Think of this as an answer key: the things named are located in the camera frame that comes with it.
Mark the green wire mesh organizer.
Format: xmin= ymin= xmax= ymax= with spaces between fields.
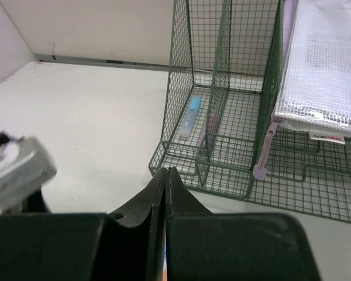
xmin=149 ymin=1 xmax=351 ymax=223

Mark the light blue highlighter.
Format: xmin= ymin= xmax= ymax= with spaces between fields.
xmin=179 ymin=97 xmax=202 ymax=138

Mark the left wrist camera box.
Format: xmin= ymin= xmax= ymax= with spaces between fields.
xmin=0 ymin=136 xmax=57 ymax=214

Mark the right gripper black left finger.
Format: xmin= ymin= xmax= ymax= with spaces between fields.
xmin=0 ymin=169 xmax=166 ymax=280

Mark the clear mesh pouch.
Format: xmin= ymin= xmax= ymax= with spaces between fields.
xmin=273 ymin=1 xmax=351 ymax=142
xmin=253 ymin=1 xmax=298 ymax=180

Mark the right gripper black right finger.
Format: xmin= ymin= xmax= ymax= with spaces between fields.
xmin=166 ymin=167 xmax=321 ymax=280

